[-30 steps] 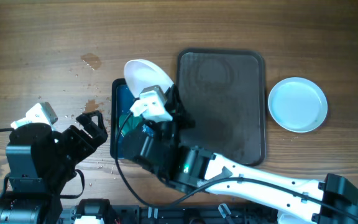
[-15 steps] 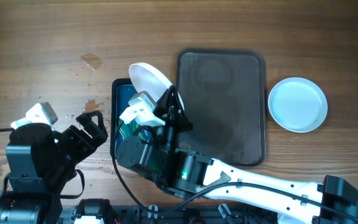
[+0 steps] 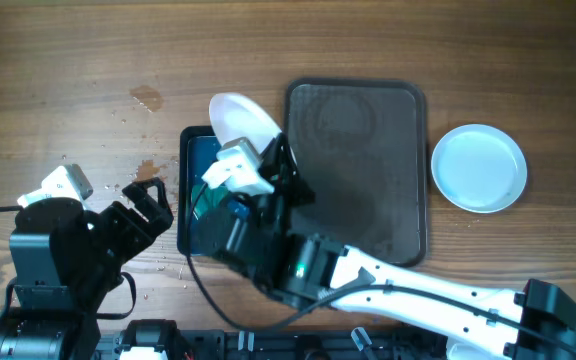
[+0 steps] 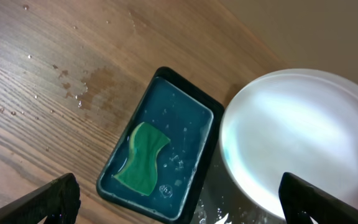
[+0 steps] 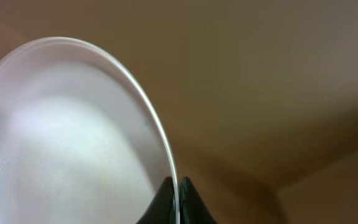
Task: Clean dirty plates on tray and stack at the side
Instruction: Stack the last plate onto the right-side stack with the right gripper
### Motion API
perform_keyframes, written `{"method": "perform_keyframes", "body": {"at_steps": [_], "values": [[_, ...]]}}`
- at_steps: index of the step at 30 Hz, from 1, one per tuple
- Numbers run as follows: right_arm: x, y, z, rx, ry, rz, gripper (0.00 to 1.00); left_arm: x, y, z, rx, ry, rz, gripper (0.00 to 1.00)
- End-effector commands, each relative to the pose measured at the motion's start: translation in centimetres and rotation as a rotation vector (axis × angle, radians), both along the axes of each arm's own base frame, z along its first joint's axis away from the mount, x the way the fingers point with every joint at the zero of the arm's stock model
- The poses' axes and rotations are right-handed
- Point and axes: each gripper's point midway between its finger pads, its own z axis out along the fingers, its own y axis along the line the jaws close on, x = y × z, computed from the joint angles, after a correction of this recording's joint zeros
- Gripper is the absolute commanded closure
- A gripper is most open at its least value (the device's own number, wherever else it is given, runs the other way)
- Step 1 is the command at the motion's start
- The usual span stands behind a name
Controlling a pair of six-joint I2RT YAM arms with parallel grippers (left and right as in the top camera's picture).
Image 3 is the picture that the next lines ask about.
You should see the dark brown serving tray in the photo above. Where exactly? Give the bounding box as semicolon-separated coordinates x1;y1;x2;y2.
284;77;428;267

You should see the black water basin tray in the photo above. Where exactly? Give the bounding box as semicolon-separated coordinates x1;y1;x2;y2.
177;124;249;258

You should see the white plate top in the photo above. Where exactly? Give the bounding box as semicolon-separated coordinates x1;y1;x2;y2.
209;92;282;156

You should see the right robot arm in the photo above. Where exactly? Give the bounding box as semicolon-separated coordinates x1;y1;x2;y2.
198;134;576;359

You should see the white plate bottom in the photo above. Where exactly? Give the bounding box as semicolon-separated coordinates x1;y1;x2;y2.
430;124;528;214

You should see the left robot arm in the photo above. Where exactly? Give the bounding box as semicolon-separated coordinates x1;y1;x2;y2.
0;177;174;359

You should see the green yellow sponge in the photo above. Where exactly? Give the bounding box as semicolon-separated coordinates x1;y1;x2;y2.
191;185;229;219

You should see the white plate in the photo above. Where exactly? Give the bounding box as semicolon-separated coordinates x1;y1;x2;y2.
430;124;528;214
209;92;282;156

